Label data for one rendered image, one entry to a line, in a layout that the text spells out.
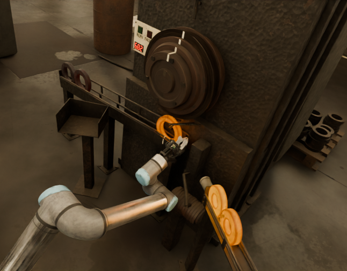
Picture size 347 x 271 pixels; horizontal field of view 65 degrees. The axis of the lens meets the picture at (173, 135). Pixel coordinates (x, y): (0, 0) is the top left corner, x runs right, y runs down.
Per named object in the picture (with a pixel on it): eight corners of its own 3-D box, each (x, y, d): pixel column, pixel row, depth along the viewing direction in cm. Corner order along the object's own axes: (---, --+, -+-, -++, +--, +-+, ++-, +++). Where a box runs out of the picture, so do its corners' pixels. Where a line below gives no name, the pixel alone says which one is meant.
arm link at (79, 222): (81, 232, 91) (183, 195, 148) (62, 207, 97) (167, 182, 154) (69, 257, 94) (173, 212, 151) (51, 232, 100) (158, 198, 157)
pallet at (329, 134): (221, 114, 333) (231, 82, 306) (253, 96, 385) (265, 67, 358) (315, 171, 276) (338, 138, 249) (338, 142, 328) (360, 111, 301)
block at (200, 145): (193, 165, 172) (202, 136, 158) (203, 172, 169) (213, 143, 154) (182, 173, 165) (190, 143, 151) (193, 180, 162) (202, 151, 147)
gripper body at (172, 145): (181, 144, 150) (166, 158, 144) (182, 153, 156) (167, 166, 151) (171, 137, 153) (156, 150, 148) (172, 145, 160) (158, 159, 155)
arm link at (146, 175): (135, 179, 149) (132, 170, 141) (151, 165, 154) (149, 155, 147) (147, 190, 145) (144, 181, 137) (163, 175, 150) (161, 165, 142)
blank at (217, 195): (218, 178, 137) (211, 178, 136) (231, 200, 124) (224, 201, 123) (211, 200, 145) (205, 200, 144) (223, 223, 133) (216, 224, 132)
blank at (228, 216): (230, 200, 124) (224, 201, 123) (246, 228, 112) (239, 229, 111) (223, 223, 133) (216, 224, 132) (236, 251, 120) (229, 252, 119)
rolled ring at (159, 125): (181, 126, 154) (185, 124, 156) (158, 111, 162) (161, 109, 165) (175, 150, 165) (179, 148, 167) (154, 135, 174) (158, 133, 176)
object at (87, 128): (75, 173, 224) (69, 98, 180) (107, 179, 224) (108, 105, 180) (64, 192, 208) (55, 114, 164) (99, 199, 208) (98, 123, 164)
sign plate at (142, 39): (135, 49, 175) (137, 20, 164) (164, 64, 163) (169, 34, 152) (132, 49, 173) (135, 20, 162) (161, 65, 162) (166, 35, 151)
